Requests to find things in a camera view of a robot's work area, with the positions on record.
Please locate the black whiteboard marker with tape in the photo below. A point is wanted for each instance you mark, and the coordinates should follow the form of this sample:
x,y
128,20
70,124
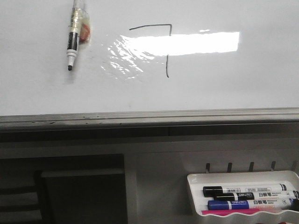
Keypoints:
x,y
79,32

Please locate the white whiteboard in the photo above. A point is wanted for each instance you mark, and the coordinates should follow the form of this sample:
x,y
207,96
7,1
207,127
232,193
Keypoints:
x,y
150,55

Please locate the white plastic marker tray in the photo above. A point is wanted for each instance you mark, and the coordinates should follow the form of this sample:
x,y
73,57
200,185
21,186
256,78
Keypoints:
x,y
196,182

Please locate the black capped marker top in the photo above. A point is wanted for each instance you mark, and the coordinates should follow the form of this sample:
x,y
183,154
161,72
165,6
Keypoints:
x,y
209,191

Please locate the black capped marker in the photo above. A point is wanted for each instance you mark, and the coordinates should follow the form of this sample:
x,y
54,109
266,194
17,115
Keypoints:
x,y
209,191
256,195

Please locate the dark cabinet panel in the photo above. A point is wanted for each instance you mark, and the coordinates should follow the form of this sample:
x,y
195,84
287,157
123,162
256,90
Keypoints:
x,y
82,196

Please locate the pink eraser strip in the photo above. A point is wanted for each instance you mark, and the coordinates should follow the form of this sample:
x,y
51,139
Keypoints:
x,y
242,211

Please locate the blue capped marker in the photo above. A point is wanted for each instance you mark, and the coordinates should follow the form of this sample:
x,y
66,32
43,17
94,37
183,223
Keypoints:
x,y
250,204

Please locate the black capped marker middle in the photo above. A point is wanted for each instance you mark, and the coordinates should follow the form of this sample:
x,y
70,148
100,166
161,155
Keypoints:
x,y
256,195

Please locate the grey whiteboard frame ledge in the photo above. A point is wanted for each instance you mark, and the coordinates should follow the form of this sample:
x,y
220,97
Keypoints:
x,y
107,120

